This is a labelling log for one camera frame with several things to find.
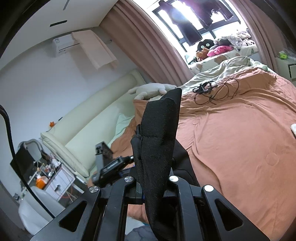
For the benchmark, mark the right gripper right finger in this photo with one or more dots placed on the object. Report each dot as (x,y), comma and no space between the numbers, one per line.
(203,213)

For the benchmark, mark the black garment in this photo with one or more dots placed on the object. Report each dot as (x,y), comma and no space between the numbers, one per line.
(164,171)

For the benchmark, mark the black hanging clothes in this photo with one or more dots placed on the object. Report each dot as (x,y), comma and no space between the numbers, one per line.
(189,20)

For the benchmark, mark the cream padded headboard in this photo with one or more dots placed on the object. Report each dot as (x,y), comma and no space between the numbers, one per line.
(73,138)

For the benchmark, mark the light green bed sheet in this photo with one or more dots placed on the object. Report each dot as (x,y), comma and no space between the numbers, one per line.
(122,122)

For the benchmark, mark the white bedside cart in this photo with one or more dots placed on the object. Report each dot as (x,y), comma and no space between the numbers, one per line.
(39,169)

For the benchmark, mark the white plush toy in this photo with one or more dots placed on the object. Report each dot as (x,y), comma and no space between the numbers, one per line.
(150,90)

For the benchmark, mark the orange-brown bed blanket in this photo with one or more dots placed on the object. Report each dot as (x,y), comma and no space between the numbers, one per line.
(239,140)

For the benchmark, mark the pink hanging towel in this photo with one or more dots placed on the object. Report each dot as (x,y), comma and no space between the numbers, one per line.
(95,49)

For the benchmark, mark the pink curtain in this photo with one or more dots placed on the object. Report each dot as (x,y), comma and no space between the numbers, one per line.
(138,36)

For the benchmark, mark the white air conditioner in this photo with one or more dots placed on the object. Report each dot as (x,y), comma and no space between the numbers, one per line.
(64,44)

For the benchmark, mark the black round plush toy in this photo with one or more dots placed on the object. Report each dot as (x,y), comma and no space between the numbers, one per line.
(207,43)

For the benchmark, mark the pink plush toy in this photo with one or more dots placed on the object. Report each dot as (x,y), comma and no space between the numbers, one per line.
(219,50)

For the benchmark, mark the white nightstand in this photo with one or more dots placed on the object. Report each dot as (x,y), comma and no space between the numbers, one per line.
(286,68)

